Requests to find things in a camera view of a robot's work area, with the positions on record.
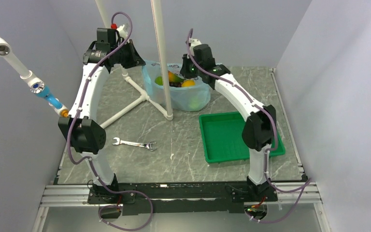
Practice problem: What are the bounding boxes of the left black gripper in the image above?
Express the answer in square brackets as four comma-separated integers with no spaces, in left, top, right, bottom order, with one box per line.
[112,40,146,70]

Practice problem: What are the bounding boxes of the dark fake grapes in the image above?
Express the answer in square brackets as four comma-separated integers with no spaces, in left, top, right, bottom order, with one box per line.
[169,82,182,87]

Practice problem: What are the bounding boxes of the light blue plastic bag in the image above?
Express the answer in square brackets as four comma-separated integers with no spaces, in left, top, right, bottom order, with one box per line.
[142,60,211,112]

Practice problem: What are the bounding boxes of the green fake apple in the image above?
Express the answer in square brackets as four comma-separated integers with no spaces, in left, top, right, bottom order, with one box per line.
[155,76,163,86]

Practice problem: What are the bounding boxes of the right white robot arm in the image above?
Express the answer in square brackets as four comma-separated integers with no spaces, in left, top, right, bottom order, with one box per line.
[180,42,278,201]

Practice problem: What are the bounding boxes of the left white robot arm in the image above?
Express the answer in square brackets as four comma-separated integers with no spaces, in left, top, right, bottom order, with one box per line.
[58,25,145,203]

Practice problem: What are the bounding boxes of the fake mango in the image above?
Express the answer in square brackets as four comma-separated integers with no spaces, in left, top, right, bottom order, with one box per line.
[168,71,184,83]

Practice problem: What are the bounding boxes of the white PVC pipe stand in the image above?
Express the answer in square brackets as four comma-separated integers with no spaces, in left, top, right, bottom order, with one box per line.
[101,0,173,128]

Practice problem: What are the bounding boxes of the green plastic tray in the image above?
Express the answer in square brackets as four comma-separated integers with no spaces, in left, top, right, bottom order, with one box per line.
[199,112,274,163]

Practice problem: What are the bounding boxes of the silver combination wrench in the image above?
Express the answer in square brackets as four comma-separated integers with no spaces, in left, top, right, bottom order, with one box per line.
[112,137,157,151]

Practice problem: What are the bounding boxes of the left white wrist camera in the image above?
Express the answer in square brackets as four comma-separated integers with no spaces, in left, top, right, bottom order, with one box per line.
[111,23,129,41]

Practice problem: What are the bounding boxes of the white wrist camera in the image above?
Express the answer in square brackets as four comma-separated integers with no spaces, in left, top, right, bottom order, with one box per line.
[188,38,202,50]
[111,23,129,41]

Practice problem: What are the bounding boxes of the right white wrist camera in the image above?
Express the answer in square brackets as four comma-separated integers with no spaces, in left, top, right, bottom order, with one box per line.
[188,38,202,50]

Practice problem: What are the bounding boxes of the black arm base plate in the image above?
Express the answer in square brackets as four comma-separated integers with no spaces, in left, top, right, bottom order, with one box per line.
[87,181,278,216]

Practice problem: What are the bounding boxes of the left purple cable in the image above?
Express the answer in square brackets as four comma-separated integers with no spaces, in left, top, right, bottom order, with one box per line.
[66,12,154,232]

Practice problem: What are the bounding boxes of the purple cable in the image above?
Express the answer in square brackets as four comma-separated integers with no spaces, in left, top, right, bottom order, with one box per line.
[66,12,154,232]
[186,28,313,224]

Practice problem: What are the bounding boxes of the aluminium rail frame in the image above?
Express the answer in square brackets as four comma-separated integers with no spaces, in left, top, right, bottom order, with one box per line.
[32,181,331,232]

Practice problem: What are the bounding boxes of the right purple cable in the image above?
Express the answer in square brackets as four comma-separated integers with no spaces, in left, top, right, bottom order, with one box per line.
[186,28,313,224]

